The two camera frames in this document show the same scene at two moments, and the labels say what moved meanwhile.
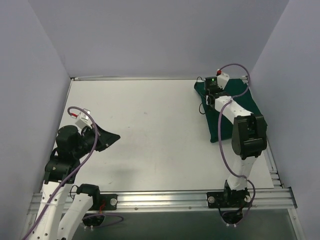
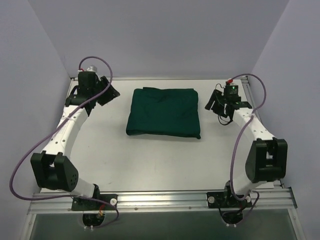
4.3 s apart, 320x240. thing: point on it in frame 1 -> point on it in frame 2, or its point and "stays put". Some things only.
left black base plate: x=104 y=202 stays put
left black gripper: x=100 y=139 -> x=105 y=91
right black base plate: x=228 y=199 stays put
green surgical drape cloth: x=235 y=87 -> x=163 y=112
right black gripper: x=211 y=89 -> x=216 y=105
